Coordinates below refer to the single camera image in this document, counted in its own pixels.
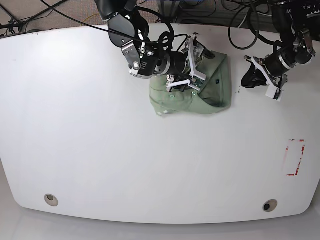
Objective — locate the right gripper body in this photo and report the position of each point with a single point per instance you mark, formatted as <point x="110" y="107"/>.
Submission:
<point x="145" y="61"/>

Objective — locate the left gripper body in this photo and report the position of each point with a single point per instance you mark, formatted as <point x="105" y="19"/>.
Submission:
<point x="296" y="49"/>

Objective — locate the green T-shirt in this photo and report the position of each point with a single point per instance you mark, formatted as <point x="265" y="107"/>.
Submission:
<point x="215" y="95"/>

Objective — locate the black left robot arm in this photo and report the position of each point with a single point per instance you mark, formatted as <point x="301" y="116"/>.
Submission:
<point x="290" y="19"/>

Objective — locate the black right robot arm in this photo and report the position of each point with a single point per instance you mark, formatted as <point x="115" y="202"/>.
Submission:
<point x="129" y="31"/>

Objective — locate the white power strip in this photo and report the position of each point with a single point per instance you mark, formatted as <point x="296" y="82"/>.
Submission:
<point x="309" y="11"/>

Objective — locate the red tape rectangle marking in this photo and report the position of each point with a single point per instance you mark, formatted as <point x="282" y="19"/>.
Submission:
<point x="293" y="157"/>

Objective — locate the black tripod legs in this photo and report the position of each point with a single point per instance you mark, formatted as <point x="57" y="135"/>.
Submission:
<point x="19" y="26"/>

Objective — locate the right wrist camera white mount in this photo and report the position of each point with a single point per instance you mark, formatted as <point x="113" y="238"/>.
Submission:
<point x="194" y="54"/>

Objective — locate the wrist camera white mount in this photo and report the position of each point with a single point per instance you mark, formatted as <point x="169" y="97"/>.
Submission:
<point x="275" y="84"/>
<point x="194" y="54"/>

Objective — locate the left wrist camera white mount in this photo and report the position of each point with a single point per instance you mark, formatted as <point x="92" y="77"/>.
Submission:
<point x="275" y="84"/>

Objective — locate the right table cable grommet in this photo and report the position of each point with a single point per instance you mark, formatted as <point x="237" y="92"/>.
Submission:
<point x="270" y="205"/>

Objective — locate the table cable grommet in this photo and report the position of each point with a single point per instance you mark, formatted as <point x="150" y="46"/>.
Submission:
<point x="270" y="205"/>
<point x="51" y="200"/>

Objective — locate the left table cable grommet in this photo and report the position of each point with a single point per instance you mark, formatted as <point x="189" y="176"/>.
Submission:
<point x="51" y="200"/>

